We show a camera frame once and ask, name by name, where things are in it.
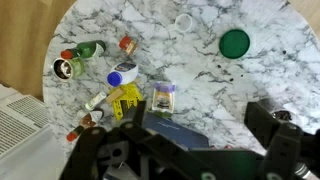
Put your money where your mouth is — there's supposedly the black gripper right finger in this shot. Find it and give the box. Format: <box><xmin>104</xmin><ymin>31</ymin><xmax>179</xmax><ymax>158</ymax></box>
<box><xmin>244</xmin><ymin>101</ymin><xmax>320</xmax><ymax>180</ymax></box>

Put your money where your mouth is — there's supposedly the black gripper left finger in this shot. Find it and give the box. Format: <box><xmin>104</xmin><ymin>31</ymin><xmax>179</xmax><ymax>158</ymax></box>
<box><xmin>59</xmin><ymin>100</ymin><xmax>201</xmax><ymax>180</ymax></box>

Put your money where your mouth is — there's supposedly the dark blue cardboard box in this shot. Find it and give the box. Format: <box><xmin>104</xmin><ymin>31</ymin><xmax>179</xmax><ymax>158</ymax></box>
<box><xmin>141</xmin><ymin>111</ymin><xmax>211</xmax><ymax>150</ymax></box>

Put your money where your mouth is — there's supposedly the clear plastic measuring cup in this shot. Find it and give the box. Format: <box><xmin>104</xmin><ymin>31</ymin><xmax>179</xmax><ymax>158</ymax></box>
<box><xmin>166</xmin><ymin>13</ymin><xmax>194</xmax><ymax>34</ymax></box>

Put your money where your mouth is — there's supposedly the brown sauce bottle red cap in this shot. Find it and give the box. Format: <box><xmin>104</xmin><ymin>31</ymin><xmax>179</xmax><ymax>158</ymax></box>
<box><xmin>65</xmin><ymin>108</ymin><xmax>105</xmax><ymax>143</ymax></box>

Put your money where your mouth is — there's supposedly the small white tube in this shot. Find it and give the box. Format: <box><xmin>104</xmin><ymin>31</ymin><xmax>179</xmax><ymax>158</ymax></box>
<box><xmin>84</xmin><ymin>91</ymin><xmax>108</xmax><ymax>111</ymax></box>

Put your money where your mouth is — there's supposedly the small wooden block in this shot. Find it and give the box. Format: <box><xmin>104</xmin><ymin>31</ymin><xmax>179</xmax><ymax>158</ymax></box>
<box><xmin>105</xmin><ymin>87</ymin><xmax>126</xmax><ymax>104</ymax></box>

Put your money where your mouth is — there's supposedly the yellow plastic toy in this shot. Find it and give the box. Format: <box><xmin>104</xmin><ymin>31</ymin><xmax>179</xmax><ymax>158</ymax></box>
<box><xmin>109</xmin><ymin>82</ymin><xmax>144</xmax><ymax>122</ymax></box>

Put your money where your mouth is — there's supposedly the white bottle with blue cap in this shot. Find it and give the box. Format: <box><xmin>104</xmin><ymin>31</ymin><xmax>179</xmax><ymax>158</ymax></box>
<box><xmin>106</xmin><ymin>61</ymin><xmax>139</xmax><ymax>88</ymax></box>

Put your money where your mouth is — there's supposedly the open tin can green label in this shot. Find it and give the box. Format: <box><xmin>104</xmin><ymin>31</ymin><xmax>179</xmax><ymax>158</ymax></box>
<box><xmin>50</xmin><ymin>56</ymin><xmax>86</xmax><ymax>82</ymax></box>

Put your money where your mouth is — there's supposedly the sachet with purple top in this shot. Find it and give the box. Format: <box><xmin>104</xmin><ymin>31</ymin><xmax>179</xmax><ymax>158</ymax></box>
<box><xmin>151</xmin><ymin>81</ymin><xmax>177</xmax><ymax>116</ymax></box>

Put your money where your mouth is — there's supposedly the green bottle with red cap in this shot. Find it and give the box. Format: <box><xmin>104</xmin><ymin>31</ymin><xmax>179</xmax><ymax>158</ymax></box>
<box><xmin>60</xmin><ymin>39</ymin><xmax>107</xmax><ymax>60</ymax></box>

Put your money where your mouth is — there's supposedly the red cap spice jar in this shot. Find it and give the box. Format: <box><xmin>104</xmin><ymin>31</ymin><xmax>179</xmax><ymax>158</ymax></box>
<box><xmin>118</xmin><ymin>35</ymin><xmax>139</xmax><ymax>56</ymax></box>

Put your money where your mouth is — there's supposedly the round green plastic lid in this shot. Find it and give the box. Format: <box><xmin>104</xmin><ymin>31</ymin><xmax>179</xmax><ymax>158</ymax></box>
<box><xmin>218</xmin><ymin>28</ymin><xmax>251</xmax><ymax>60</ymax></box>

